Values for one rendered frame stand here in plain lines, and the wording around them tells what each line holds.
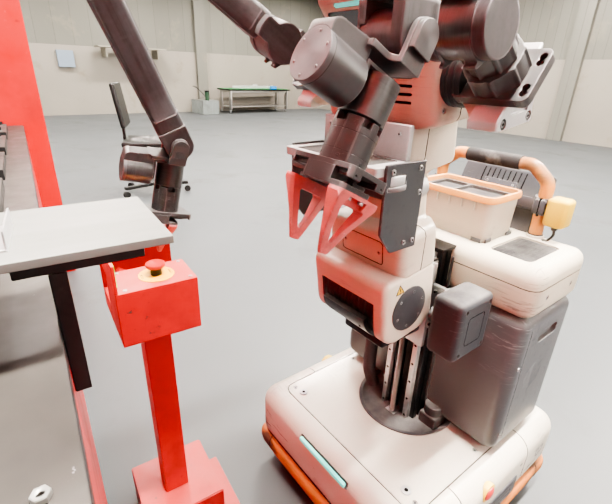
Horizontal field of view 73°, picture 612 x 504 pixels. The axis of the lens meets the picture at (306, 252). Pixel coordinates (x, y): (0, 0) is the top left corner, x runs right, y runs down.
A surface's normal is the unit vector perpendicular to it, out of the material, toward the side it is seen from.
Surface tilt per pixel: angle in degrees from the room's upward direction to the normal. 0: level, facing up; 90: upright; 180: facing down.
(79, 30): 90
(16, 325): 0
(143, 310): 90
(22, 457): 0
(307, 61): 63
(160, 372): 90
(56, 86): 90
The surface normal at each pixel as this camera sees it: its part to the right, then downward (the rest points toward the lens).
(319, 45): -0.69, -0.22
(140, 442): 0.04, -0.92
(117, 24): 0.40, 0.58
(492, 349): -0.79, 0.22
